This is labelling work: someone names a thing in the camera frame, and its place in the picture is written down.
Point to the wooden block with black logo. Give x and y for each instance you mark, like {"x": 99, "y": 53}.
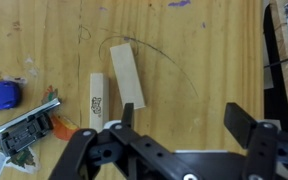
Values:
{"x": 99, "y": 100}

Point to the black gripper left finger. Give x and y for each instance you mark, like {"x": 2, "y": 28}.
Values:
{"x": 128, "y": 115}

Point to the tree sticker with grey square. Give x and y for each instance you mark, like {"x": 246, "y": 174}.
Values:
{"x": 20, "y": 160}

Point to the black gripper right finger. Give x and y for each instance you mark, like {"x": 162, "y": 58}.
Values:
{"x": 240, "y": 123}

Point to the metal spoon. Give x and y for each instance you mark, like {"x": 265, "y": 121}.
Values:
{"x": 24, "y": 116}

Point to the small orange green sticker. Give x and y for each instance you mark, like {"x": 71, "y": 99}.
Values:
{"x": 50, "y": 95}

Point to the plain wooden block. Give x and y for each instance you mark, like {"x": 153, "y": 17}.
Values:
{"x": 127, "y": 76}

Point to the black stand bar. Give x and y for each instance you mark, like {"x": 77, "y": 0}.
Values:
{"x": 274, "y": 83}

